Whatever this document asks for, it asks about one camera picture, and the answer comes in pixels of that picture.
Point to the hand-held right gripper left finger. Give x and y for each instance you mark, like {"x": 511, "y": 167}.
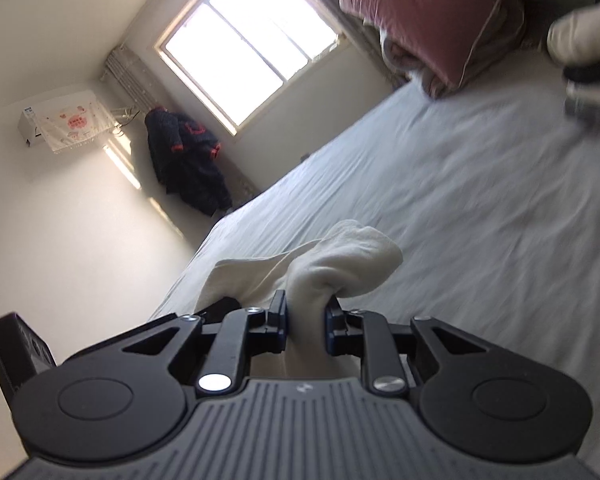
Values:
{"x": 278, "y": 320}

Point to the pink pillow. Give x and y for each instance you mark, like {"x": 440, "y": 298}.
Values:
{"x": 430, "y": 5}

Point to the white folded garment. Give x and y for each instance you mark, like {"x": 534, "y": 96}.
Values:
{"x": 595, "y": 92}

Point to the folded grey pink quilt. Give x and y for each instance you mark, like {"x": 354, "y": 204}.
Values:
{"x": 495, "y": 35}

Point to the dark hanging jacket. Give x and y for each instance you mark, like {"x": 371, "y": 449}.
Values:
{"x": 185, "y": 160}

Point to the cream folded garment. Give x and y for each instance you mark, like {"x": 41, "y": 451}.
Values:
{"x": 590, "y": 30}

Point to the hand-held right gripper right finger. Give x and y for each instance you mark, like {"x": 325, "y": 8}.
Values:
{"x": 330, "y": 327}

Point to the window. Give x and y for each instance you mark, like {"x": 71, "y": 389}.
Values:
{"x": 245, "y": 45}

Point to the black folded garment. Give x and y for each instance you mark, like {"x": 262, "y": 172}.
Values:
{"x": 595, "y": 72}

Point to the white shirt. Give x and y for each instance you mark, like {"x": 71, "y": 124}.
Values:
{"x": 340, "y": 260}

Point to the covered wall air conditioner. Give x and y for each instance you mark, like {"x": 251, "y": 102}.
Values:
{"x": 65, "y": 122}

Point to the black device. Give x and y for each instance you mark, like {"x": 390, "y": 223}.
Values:
{"x": 15, "y": 350}

